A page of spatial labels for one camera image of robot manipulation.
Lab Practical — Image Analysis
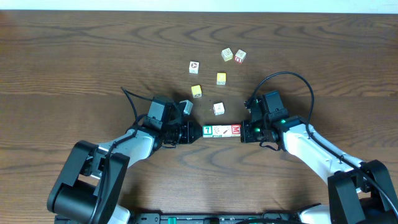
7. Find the green number 7 block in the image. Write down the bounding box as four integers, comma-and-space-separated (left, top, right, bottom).
203, 126, 213, 138

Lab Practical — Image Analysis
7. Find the white hammer block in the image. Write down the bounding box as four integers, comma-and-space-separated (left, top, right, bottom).
220, 125, 232, 138

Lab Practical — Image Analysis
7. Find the red letter M block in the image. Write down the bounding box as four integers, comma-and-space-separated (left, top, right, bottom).
231, 124, 241, 137

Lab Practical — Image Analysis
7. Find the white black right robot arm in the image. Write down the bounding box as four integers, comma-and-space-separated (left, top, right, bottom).
241, 91, 397, 223

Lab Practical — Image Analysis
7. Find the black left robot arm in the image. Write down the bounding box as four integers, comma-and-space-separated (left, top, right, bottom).
47, 95, 202, 223

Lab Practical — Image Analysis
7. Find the white block with drawing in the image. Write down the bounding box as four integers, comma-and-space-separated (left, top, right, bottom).
213, 103, 224, 116

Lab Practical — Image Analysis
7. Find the yellow block left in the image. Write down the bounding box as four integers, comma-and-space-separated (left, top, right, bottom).
191, 85, 202, 98

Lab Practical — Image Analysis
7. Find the white block with dark circle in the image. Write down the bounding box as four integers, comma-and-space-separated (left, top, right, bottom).
189, 61, 200, 74

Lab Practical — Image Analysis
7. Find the yellow block centre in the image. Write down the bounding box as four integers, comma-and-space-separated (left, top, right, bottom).
216, 73, 226, 85

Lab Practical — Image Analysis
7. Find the red edged letter block far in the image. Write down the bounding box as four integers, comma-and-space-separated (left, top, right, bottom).
234, 49, 247, 63

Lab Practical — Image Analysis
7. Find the yellow edged block far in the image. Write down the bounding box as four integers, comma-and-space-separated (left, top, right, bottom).
221, 48, 234, 62

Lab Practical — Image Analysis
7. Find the black right camera cable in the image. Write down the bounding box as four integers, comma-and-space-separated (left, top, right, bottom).
248, 71, 398, 212

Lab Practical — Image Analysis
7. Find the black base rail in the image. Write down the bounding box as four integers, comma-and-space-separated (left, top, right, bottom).
127, 212, 301, 224

